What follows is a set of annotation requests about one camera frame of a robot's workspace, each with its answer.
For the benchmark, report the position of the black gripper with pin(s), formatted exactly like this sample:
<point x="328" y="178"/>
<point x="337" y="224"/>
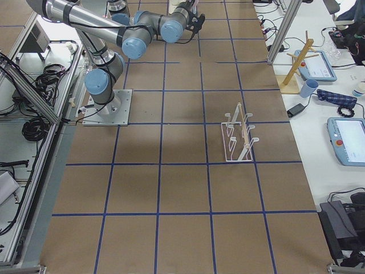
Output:
<point x="190" y="1"/>

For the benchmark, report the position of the black laptop bag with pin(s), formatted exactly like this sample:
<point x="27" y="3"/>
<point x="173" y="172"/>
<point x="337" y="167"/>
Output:
<point x="342" y="220"/>

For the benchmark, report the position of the blue cup on desk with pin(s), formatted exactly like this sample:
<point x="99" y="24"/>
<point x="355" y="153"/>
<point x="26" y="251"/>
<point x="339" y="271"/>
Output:
<point x="309" y="86"/>

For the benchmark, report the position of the blue plaid cloth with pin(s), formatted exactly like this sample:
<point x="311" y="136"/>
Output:
<point x="337" y="99"/>

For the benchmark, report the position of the white wire cup rack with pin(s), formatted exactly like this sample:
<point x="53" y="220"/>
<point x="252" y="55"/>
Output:
<point x="237" y="143"/>

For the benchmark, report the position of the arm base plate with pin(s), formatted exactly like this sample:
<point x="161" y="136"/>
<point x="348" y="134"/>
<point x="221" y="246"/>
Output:
<point x="115" y="113"/>

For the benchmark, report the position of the grey electronics box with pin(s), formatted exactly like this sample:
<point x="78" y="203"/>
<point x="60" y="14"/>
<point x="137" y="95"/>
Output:
<point x="37" y="42"/>

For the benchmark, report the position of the aluminium frame post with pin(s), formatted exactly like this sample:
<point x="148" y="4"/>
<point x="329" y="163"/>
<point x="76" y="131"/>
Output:
<point x="283" y="29"/>

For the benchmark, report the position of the blue teach pendant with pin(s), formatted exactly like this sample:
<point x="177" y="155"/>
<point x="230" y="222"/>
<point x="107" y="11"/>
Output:
<point x="347" y="139"/>
<point x="317" y="66"/>

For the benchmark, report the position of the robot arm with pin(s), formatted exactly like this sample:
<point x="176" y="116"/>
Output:
<point x="132" y="35"/>

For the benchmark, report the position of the small white paper cup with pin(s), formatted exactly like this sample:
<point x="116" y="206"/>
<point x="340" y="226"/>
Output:
<point x="359" y="89"/>

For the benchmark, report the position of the black power adapter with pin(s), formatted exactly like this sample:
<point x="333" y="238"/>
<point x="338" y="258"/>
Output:
<point x="295" y="110"/>

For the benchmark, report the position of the blue teach pendant near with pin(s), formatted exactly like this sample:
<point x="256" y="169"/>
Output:
<point x="347" y="139"/>

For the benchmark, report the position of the blue teach pendant far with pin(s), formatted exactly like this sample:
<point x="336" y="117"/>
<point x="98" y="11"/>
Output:
<point x="317" y="66"/>

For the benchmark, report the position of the wooden stand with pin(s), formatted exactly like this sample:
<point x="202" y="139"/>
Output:
<point x="286" y="84"/>

